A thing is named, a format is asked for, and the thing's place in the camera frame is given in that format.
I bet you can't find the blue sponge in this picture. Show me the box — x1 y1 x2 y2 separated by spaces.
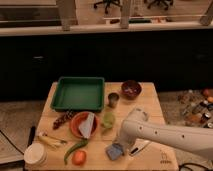
105 143 124 161

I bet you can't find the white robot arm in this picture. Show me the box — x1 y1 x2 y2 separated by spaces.
115 108 213 160

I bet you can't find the green plastic cup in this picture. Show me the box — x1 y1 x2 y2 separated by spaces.
101 113 115 130

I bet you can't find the small metal cup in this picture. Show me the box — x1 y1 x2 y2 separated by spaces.
108 92 119 108

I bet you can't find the green chili pepper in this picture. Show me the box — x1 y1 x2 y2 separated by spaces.
64 139 88 165

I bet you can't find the white folded cloth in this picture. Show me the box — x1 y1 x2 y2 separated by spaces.
79 113 95 139

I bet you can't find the orange tomato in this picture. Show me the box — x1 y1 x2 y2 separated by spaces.
72 150 87 165

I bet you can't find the dark red bowl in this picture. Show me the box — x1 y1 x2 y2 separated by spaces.
121 80 142 100

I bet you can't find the orange plate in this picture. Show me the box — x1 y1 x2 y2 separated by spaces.
69 111 99 138

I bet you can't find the brown dried sausage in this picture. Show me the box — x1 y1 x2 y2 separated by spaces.
53 111 73 130

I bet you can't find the green plastic tray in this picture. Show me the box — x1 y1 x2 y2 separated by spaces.
51 77 105 111

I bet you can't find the spice bottles rack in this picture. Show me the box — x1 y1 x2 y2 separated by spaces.
178 90 213 127

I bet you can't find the white lidded container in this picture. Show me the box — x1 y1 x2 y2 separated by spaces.
24 143 47 165

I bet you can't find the black office chair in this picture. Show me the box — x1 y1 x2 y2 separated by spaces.
93 0 122 14

